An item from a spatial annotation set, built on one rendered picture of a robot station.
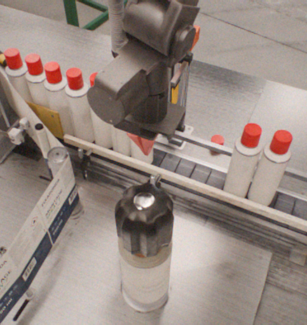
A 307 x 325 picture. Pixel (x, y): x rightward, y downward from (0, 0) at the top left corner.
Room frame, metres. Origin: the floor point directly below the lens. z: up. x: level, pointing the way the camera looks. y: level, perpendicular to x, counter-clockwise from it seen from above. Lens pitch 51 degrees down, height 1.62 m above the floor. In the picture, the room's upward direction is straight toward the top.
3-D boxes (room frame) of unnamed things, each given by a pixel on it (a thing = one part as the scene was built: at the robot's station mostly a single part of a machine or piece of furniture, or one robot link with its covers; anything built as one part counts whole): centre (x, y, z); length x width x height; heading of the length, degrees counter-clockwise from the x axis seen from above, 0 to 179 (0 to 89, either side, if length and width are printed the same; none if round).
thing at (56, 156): (0.46, 0.16, 0.97); 0.05 x 0.05 x 0.19
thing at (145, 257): (0.29, 0.01, 1.03); 0.09 x 0.09 x 0.30
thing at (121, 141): (0.62, 0.06, 0.98); 0.05 x 0.05 x 0.20
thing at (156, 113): (0.45, 0.00, 1.20); 0.10 x 0.07 x 0.07; 65
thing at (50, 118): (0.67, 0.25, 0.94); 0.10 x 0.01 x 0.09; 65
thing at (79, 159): (0.58, 0.14, 0.89); 0.06 x 0.03 x 0.12; 155
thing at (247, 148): (0.50, -0.19, 0.98); 0.05 x 0.05 x 0.20
